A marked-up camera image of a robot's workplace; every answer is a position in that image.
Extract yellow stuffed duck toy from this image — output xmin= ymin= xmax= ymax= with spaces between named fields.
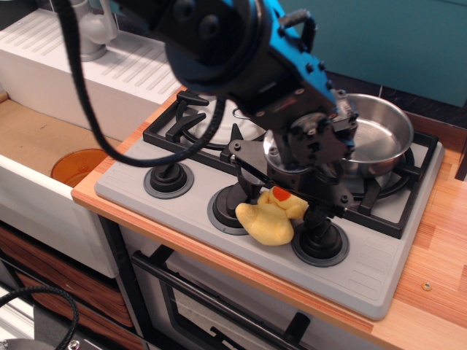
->
xmin=235 ymin=186 xmax=309 ymax=246

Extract black stove knob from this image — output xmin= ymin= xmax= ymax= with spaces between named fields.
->
xmin=291 ymin=221 xmax=350 ymax=268
xmin=144 ymin=163 xmax=195 ymax=200
xmin=207 ymin=182 xmax=247 ymax=236

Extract black left burner grate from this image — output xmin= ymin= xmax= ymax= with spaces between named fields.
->
xmin=143 ymin=90 xmax=266 ymax=175

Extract orange plastic sink drain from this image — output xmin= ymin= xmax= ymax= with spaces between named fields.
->
xmin=50 ymin=149 xmax=107 ymax=187

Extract black middle stove knob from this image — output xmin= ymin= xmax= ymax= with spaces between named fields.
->
xmin=207 ymin=182 xmax=247 ymax=236

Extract stainless steel saucepan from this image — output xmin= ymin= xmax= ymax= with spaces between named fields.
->
xmin=232 ymin=93 xmax=414 ymax=179

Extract black right burner grate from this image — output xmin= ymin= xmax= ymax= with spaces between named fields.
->
xmin=340 ymin=131 xmax=444 ymax=239

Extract black blue arm cable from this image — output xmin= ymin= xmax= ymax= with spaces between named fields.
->
xmin=50 ymin=0 xmax=227 ymax=168

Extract grey toy faucet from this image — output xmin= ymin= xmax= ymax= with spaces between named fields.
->
xmin=71 ymin=0 xmax=118 ymax=62

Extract white toy sink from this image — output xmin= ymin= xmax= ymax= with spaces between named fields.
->
xmin=1 ymin=9 xmax=180 ymax=278

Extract wooden drawer fronts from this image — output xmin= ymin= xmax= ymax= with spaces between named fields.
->
xmin=1 ymin=223 xmax=144 ymax=349

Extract black braided cable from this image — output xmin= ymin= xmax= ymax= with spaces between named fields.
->
xmin=0 ymin=286 xmax=80 ymax=350

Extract black right stove knob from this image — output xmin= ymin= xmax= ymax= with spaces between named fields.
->
xmin=291 ymin=221 xmax=350 ymax=268

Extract black left stove knob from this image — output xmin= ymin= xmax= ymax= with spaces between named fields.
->
xmin=144 ymin=163 xmax=195 ymax=200

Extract black burner grate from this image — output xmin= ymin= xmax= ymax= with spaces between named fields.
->
xmin=143 ymin=90 xmax=266 ymax=175
xmin=340 ymin=131 xmax=444 ymax=239

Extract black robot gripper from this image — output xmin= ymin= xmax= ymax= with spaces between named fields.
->
xmin=228 ymin=131 xmax=353 ymax=243

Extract black oven door handle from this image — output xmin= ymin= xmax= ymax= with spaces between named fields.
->
xmin=131 ymin=246 xmax=309 ymax=349

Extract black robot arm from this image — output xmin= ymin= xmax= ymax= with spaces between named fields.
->
xmin=120 ymin=1 xmax=358 ymax=248

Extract grey oven door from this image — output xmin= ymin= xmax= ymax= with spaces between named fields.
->
xmin=121 ymin=227 xmax=375 ymax=349

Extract grey toy stove top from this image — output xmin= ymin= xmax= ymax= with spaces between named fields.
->
xmin=95 ymin=94 xmax=444 ymax=319

